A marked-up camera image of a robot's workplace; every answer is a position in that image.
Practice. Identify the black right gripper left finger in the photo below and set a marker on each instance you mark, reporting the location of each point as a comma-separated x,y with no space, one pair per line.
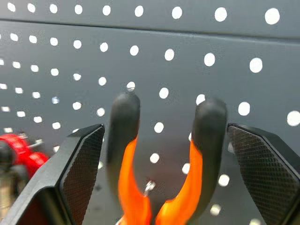
79,168

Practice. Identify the red and black tool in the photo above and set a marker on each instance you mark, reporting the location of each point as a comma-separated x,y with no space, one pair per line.
21,152

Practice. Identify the orange and black pliers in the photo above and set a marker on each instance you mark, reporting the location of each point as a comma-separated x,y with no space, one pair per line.
131,164

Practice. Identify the dark grey pegboard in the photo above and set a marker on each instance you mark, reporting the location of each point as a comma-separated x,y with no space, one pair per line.
164,58

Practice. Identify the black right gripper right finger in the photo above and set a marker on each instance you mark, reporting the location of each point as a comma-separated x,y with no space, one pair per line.
264,171

